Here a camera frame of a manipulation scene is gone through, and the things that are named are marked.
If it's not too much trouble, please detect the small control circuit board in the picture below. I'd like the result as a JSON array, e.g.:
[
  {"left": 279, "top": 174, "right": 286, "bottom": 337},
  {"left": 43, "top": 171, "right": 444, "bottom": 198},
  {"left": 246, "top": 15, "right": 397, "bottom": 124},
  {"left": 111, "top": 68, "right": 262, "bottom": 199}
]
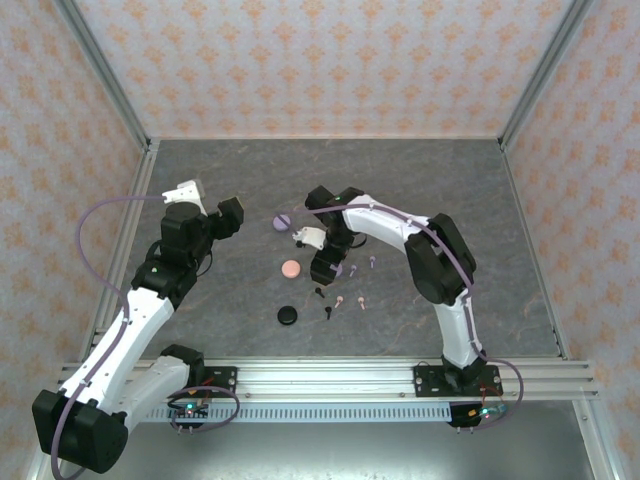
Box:
[
  {"left": 449, "top": 403, "right": 509, "bottom": 429},
  {"left": 167, "top": 397, "right": 210, "bottom": 420}
]

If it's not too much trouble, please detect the slotted grey cable duct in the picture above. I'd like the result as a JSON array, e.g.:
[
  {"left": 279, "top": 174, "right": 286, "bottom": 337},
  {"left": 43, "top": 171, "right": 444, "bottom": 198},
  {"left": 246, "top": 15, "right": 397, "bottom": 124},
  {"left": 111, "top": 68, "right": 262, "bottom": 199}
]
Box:
[{"left": 144, "top": 402, "right": 454, "bottom": 425}]

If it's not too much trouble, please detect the aluminium frame post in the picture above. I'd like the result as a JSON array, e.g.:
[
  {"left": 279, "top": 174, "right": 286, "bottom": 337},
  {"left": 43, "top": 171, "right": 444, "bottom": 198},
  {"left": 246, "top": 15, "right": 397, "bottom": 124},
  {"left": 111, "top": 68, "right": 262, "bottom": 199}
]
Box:
[
  {"left": 52, "top": 0, "right": 154, "bottom": 151},
  {"left": 498, "top": 0, "right": 597, "bottom": 151}
]

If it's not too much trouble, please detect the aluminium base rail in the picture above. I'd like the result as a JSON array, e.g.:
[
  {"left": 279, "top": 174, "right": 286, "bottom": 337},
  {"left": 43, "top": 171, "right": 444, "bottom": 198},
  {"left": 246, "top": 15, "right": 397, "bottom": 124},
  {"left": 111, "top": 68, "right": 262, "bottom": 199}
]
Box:
[{"left": 59, "top": 357, "right": 600, "bottom": 401}]

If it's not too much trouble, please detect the aluminium table edge rail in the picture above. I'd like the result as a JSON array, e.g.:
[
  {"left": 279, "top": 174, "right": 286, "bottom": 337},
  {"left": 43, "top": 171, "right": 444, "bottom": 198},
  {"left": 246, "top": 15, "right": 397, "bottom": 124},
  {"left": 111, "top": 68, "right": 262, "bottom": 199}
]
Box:
[
  {"left": 499, "top": 139, "right": 621, "bottom": 480},
  {"left": 24, "top": 139, "right": 161, "bottom": 480}
]

